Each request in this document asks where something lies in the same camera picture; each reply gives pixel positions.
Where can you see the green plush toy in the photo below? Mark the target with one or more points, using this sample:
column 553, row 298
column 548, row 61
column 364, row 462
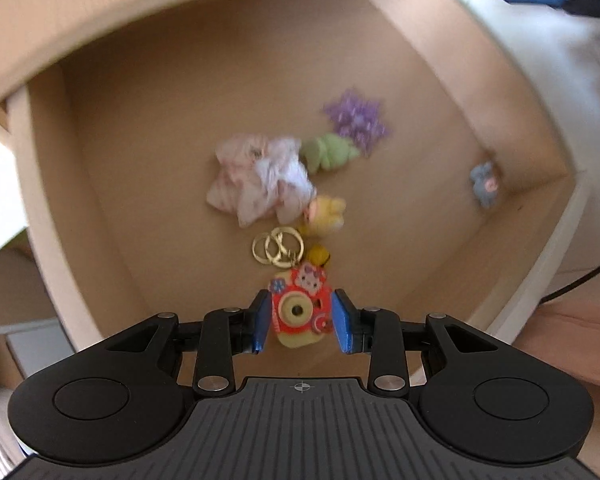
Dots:
column 325, row 152

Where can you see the wide white drawer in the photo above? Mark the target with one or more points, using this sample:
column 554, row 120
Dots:
column 155, row 185

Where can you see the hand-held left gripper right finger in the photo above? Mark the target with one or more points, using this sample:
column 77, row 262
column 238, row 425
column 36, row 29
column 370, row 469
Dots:
column 342, row 322

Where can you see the purple flower ornament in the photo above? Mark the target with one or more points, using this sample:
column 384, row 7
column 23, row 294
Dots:
column 357, row 117

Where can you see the pink white frilly cloth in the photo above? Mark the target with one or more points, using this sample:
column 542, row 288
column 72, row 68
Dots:
column 250, row 180

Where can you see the grey blue small plush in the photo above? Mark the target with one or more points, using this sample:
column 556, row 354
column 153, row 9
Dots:
column 485, row 182

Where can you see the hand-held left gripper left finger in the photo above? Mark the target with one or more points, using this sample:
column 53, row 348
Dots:
column 261, row 322

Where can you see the yellow bunny toy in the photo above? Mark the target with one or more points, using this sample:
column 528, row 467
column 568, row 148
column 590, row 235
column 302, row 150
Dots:
column 325, row 212

